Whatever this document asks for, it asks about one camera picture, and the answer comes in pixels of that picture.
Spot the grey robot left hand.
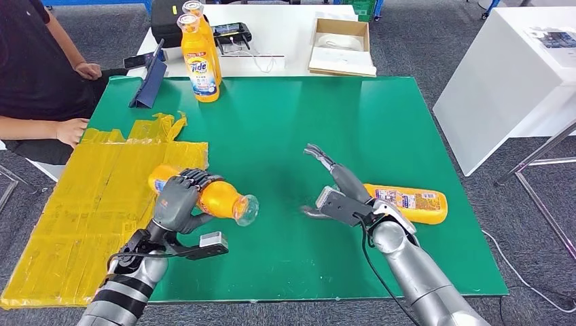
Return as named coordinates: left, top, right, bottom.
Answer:
left=151, top=168, right=225, bottom=235

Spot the person's right hand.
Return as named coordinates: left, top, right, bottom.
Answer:
left=56, top=117, right=90, bottom=149

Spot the person's left hand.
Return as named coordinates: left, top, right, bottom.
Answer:
left=74, top=62, right=103, bottom=81

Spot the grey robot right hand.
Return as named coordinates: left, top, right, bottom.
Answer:
left=300, top=143, right=374, bottom=221

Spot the orange detergent bottle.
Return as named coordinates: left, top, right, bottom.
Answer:
left=182, top=0, right=223, bottom=87
left=363, top=183, right=449, bottom=225
left=147, top=164, right=260, bottom=228
left=177, top=13, right=221, bottom=103

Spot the white seat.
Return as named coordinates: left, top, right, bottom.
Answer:
left=0, top=139, right=66, bottom=183

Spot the black phone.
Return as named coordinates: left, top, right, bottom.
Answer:
left=123, top=53, right=156, bottom=70

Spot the blue folio tablet case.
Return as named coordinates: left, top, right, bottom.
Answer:
left=129, top=39, right=168, bottom=109

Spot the person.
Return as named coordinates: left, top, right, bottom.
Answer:
left=0, top=0, right=129, bottom=165

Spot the green table mat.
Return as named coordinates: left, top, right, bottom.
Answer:
left=85, top=75, right=509, bottom=304

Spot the black carrying case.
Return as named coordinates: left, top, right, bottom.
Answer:
left=149, top=0, right=190, bottom=49

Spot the yellow taped sheet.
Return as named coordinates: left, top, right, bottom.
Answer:
left=0, top=111, right=209, bottom=310

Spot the white sheet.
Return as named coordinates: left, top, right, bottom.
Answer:
left=309, top=46, right=378, bottom=77

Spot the white pouch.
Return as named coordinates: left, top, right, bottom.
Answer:
left=316, top=34, right=360, bottom=52

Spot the black remote controller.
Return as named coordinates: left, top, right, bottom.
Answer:
left=210, top=22, right=253, bottom=56

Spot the open cardboard box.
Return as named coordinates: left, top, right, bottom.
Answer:
left=308, top=18, right=378, bottom=78

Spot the white desk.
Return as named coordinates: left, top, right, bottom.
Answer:
left=127, top=3, right=361, bottom=78

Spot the white panel-sided table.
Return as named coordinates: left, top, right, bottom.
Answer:
left=433, top=6, right=576, bottom=177

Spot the green plastic crate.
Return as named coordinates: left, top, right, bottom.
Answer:
left=340, top=0, right=378, bottom=22

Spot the blue castor leg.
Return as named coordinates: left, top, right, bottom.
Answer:
left=480, top=0, right=501, bottom=21

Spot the printed booklet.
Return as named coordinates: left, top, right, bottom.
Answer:
left=524, top=26, right=576, bottom=50

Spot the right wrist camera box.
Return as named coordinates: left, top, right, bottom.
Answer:
left=314, top=185, right=376, bottom=228

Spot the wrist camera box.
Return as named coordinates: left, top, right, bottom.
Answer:
left=314, top=185, right=376, bottom=228
left=173, top=232, right=230, bottom=262

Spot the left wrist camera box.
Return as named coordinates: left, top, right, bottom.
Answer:
left=173, top=232, right=230, bottom=262

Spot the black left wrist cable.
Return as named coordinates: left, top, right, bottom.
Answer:
left=107, top=251, right=179, bottom=273

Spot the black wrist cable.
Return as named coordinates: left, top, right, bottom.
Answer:
left=355, top=215, right=422, bottom=326
left=107, top=251, right=179, bottom=273

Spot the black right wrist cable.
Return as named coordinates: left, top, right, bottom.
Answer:
left=355, top=215, right=422, bottom=326

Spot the blue shelf frame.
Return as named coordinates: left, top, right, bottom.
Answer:
left=40, top=0, right=154, bottom=14

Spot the metal chair frame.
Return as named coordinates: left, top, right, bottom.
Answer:
left=0, top=164, right=37, bottom=215

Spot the white charging cable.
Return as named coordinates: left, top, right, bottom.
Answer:
left=232, top=38, right=275, bottom=74

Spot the white floor cable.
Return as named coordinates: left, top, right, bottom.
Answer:
left=481, top=230, right=576, bottom=314

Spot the metal table frame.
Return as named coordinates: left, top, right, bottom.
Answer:
left=494, top=121, right=576, bottom=262

